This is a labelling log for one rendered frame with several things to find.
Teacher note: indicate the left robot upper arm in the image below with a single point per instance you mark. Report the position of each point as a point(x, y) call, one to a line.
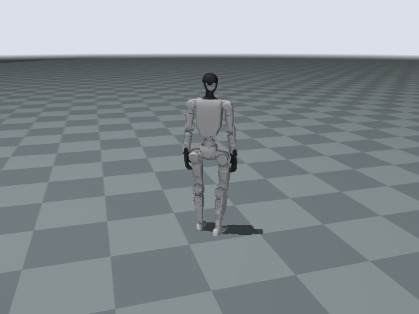
point(190, 114)

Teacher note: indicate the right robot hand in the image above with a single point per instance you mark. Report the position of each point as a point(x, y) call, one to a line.
point(233, 161)

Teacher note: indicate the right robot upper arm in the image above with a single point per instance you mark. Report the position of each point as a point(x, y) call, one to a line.
point(229, 117)

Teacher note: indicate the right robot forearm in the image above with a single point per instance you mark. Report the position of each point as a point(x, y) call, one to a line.
point(232, 140)

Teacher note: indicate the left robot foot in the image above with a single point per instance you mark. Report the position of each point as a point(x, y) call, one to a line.
point(200, 226)

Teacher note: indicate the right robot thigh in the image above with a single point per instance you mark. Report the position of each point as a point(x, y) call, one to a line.
point(223, 160)

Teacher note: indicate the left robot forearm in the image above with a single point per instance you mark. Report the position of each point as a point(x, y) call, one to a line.
point(187, 139)

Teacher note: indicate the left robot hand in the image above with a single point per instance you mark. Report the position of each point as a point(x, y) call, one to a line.
point(186, 158)

